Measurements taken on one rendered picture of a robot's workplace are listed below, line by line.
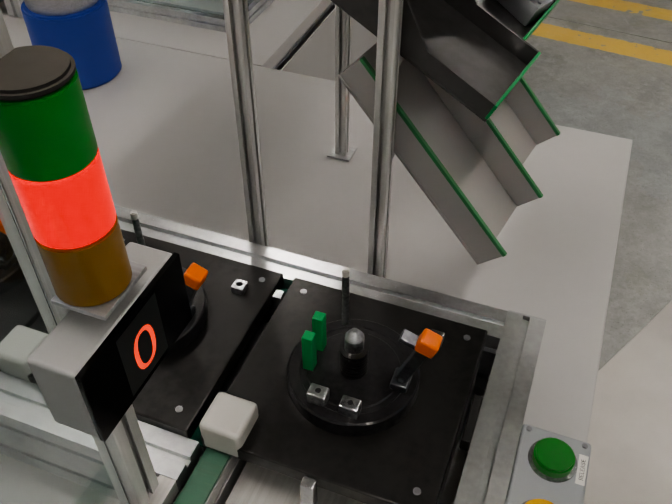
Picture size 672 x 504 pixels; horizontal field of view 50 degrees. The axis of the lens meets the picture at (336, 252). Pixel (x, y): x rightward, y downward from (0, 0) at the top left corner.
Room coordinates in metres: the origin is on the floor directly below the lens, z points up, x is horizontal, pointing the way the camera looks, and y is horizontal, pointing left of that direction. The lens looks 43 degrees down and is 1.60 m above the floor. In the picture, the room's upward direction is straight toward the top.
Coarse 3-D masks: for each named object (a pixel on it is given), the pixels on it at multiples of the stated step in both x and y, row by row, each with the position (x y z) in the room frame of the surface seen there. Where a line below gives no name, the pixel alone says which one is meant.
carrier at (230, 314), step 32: (192, 256) 0.66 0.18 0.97; (224, 288) 0.60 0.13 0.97; (256, 288) 0.60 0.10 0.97; (192, 320) 0.53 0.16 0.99; (224, 320) 0.55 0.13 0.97; (256, 320) 0.56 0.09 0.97; (192, 352) 0.50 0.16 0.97; (224, 352) 0.50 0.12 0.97; (160, 384) 0.46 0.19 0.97; (192, 384) 0.46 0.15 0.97; (160, 416) 0.42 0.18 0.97; (192, 416) 0.42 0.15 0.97
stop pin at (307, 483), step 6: (306, 480) 0.35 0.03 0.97; (312, 480) 0.35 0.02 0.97; (300, 486) 0.35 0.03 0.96; (306, 486) 0.35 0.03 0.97; (312, 486) 0.35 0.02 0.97; (300, 492) 0.35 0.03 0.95; (306, 492) 0.34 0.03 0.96; (312, 492) 0.34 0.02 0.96; (306, 498) 0.35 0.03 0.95; (312, 498) 0.34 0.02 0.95
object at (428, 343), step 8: (400, 336) 0.45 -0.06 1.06; (408, 336) 0.45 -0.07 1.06; (416, 336) 0.45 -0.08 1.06; (424, 336) 0.44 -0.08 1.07; (432, 336) 0.44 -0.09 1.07; (440, 336) 0.44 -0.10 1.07; (408, 344) 0.44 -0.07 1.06; (416, 344) 0.44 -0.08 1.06; (424, 344) 0.43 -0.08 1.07; (432, 344) 0.43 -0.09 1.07; (440, 344) 0.44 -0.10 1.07; (416, 352) 0.44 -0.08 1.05; (424, 352) 0.43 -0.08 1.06; (432, 352) 0.43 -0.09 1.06; (408, 360) 0.44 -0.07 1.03; (416, 360) 0.44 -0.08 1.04; (400, 368) 0.45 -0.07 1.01; (408, 368) 0.44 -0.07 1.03; (416, 368) 0.44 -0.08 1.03; (400, 376) 0.44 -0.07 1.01; (408, 376) 0.44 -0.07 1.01
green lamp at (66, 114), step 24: (48, 96) 0.32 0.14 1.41; (72, 96) 0.33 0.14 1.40; (0, 120) 0.31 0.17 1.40; (24, 120) 0.31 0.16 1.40; (48, 120) 0.31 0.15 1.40; (72, 120) 0.32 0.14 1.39; (0, 144) 0.31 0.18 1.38; (24, 144) 0.31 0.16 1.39; (48, 144) 0.31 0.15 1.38; (72, 144) 0.32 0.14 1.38; (96, 144) 0.34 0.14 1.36; (24, 168) 0.31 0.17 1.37; (48, 168) 0.31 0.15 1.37; (72, 168) 0.32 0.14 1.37
